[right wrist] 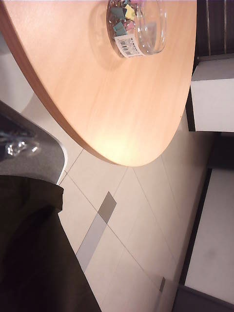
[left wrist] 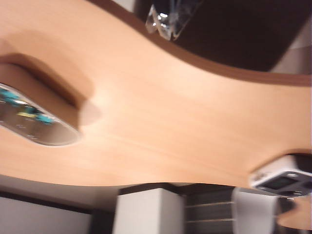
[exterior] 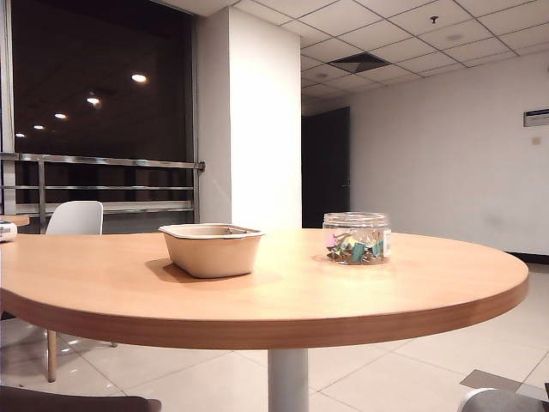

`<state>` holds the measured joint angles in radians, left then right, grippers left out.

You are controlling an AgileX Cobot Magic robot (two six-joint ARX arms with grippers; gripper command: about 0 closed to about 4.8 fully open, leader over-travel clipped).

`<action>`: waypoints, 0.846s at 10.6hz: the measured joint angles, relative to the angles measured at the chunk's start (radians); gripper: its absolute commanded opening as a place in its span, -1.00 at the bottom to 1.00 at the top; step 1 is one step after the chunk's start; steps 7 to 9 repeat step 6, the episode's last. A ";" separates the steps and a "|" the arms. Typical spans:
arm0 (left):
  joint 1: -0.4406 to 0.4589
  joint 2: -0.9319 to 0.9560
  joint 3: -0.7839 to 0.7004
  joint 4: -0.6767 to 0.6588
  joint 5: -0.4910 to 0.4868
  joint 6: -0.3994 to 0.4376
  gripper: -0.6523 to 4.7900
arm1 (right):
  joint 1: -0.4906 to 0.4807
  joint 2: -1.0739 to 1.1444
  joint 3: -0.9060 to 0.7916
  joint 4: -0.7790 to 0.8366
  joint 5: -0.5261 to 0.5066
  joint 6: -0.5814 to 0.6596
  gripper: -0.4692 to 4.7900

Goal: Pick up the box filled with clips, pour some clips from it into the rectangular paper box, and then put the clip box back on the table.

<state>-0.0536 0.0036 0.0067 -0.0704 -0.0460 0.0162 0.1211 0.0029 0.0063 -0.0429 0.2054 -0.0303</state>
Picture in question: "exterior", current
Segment clear plastic clip jar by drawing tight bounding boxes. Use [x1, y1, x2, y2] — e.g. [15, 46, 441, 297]
[322, 211, 392, 266]

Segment beige rectangular paper bowl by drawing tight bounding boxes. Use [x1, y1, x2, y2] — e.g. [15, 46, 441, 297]
[158, 222, 266, 279]

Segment dark door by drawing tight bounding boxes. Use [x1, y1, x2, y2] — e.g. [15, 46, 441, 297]
[301, 106, 351, 229]

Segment ceiling air vent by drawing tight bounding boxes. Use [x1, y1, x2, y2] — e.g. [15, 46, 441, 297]
[326, 51, 389, 74]

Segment steel window railing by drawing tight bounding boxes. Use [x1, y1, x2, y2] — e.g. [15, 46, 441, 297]
[0, 153, 206, 235]

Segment white plastic chair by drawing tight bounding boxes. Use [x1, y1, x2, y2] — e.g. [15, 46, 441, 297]
[45, 200, 118, 383]

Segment grey floor hatch cover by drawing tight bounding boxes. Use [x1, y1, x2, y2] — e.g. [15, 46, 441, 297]
[459, 368, 503, 390]

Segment dark brown chair back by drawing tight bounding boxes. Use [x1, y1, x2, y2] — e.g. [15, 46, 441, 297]
[0, 385, 163, 412]

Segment grey rounded seat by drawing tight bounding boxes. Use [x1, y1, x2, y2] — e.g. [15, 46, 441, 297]
[462, 388, 549, 412]

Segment white table pedestal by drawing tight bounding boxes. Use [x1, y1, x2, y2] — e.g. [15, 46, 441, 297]
[268, 348, 310, 412]

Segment white wall sign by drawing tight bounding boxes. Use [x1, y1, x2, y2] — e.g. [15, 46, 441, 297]
[522, 109, 549, 129]

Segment grey window frame post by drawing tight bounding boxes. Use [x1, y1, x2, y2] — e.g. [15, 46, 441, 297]
[0, 0, 17, 215]

